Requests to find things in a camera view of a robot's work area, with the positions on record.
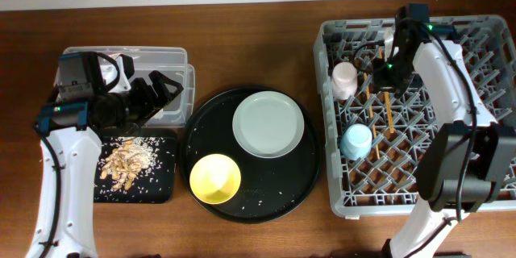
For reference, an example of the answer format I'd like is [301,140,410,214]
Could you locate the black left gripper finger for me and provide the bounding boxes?
[133,107,163,128]
[149,70,184,107]

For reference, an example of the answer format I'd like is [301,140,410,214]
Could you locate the wooden chopstick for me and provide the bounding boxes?
[378,48,394,134]
[363,73,381,160]

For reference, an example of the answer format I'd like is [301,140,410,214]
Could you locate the pink cup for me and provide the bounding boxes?
[331,62,358,101]

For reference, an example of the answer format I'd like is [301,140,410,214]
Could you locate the blue cup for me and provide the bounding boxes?
[339,124,372,160]

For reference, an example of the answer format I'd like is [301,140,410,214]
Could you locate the yellow bowl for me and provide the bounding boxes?
[189,154,242,205]

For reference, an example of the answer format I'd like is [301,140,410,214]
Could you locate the grey plate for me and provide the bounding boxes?
[232,90,305,159]

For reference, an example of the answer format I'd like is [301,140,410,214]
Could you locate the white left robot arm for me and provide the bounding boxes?
[27,51,183,257]

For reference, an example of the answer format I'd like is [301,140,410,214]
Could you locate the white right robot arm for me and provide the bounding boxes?
[372,3,515,257]

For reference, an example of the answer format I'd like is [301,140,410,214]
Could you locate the grey dishwasher rack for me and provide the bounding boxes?
[314,15,515,218]

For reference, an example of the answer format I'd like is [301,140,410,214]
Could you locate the clear plastic bin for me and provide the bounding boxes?
[54,45,197,128]

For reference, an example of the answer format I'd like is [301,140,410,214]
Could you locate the food scraps and rice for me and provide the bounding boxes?
[98,137,165,194]

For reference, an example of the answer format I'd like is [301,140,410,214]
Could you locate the black rectangular tray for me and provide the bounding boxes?
[94,128,177,204]

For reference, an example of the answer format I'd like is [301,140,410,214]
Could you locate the round black tray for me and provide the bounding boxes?
[177,85,323,223]

